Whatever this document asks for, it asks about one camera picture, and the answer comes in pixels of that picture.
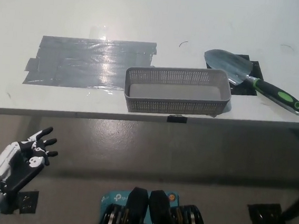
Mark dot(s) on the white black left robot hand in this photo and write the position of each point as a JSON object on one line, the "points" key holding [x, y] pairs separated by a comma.
{"points": [[14, 162]]}

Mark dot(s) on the black tape patch on desk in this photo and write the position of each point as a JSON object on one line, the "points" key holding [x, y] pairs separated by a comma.
{"points": [[243, 89]]}

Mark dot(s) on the black desk leg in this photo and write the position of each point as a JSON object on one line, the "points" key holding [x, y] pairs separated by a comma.
{"points": [[298, 203]]}

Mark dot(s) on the teal tp-link box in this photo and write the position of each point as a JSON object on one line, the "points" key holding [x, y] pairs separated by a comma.
{"points": [[116, 196]]}

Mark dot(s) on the grey perforated plastic basket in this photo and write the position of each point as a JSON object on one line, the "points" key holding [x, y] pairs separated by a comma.
{"points": [[176, 106]]}

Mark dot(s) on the large grey duct tape patch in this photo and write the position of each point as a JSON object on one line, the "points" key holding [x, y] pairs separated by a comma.
{"points": [[77, 62]]}

